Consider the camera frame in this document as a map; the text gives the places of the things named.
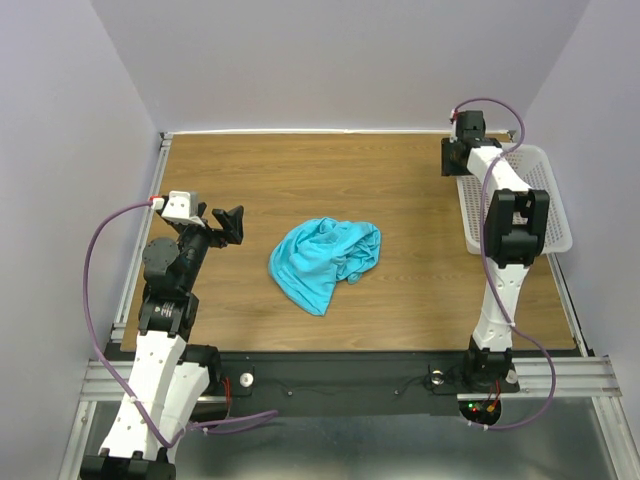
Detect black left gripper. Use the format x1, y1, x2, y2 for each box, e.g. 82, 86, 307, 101
175, 201, 243, 292

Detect turquoise t shirt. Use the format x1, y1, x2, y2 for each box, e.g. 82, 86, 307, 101
268, 217, 382, 316

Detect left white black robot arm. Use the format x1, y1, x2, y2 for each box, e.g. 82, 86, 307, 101
80, 196, 244, 479

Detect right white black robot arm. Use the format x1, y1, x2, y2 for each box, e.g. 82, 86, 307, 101
441, 110, 550, 390

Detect white plastic laundry basket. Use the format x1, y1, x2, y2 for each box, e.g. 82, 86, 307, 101
456, 144, 573, 255

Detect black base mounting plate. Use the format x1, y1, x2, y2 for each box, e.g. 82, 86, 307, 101
102, 349, 521, 419

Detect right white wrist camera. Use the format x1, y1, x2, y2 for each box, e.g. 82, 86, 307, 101
449, 108, 459, 142

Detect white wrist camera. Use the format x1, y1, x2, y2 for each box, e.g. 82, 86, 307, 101
160, 191, 204, 226
449, 108, 459, 142

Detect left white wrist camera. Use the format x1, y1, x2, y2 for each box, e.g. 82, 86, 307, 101
160, 191, 204, 226

